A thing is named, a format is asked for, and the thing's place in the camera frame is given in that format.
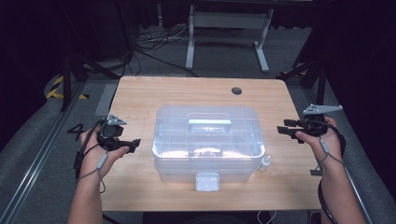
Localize black metal stand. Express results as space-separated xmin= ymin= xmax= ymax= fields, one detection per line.
xmin=276 ymin=59 xmax=328 ymax=105

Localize yellow black floor tape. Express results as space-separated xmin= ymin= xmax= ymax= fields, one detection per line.
xmin=46 ymin=75 xmax=90 ymax=101

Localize clear plastic storage box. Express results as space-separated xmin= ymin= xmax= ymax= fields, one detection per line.
xmin=151 ymin=105 xmax=266 ymax=192

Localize thin white cable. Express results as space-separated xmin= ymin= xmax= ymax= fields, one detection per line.
xmin=256 ymin=210 xmax=277 ymax=224

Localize metal floor rail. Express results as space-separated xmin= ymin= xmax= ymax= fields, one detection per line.
xmin=303 ymin=88 xmax=375 ymax=224
xmin=0 ymin=82 xmax=86 ymax=224

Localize grey metal table frame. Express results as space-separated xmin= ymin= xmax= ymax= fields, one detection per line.
xmin=185 ymin=4 xmax=275 ymax=74

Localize person's left hand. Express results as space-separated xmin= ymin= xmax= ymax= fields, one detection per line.
xmin=78 ymin=123 xmax=131 ymax=186

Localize grey wrist strap cord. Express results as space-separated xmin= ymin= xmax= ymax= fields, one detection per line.
xmin=75 ymin=151 xmax=109 ymax=194
xmin=317 ymin=136 xmax=346 ymax=171

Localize black tripod stand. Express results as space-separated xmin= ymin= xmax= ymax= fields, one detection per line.
xmin=59 ymin=52 xmax=121 ymax=112

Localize person's right hand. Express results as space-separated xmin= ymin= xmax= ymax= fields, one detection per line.
xmin=294 ymin=116 xmax=344 ymax=171

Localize tangle of floor cables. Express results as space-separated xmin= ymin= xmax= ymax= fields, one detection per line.
xmin=134 ymin=24 xmax=200 ymax=77

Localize small white bottle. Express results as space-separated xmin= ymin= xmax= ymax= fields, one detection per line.
xmin=258 ymin=155 xmax=272 ymax=173

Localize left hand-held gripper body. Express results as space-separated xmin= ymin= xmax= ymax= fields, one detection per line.
xmin=96 ymin=113 xmax=128 ymax=152

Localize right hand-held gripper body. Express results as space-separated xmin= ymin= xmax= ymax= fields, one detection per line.
xmin=292 ymin=104 xmax=344 ymax=145

